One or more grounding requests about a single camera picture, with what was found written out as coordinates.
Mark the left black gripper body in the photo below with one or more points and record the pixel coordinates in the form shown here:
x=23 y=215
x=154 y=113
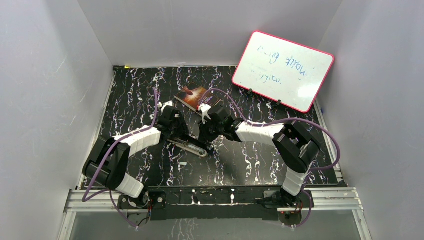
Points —
x=179 y=129

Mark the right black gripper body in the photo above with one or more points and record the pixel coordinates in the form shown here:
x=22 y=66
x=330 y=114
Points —
x=211 y=131

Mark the black stapler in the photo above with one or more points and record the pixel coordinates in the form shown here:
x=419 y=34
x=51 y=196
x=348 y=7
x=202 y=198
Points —
x=194 y=140

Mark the beige stapler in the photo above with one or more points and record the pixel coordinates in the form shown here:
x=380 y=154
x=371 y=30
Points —
x=189 y=147

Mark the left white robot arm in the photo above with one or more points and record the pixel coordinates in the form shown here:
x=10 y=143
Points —
x=108 y=160

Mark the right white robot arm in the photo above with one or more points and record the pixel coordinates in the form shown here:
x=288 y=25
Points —
x=297 y=147

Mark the dark paperback book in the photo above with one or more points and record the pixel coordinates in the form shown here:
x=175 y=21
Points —
x=192 y=95

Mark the pink framed whiteboard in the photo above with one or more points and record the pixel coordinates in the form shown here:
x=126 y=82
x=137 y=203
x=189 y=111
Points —
x=283 y=71

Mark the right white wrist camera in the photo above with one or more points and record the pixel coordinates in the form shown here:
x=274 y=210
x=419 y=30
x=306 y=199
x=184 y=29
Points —
x=204 y=109

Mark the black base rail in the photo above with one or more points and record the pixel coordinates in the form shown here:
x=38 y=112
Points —
x=216 y=202

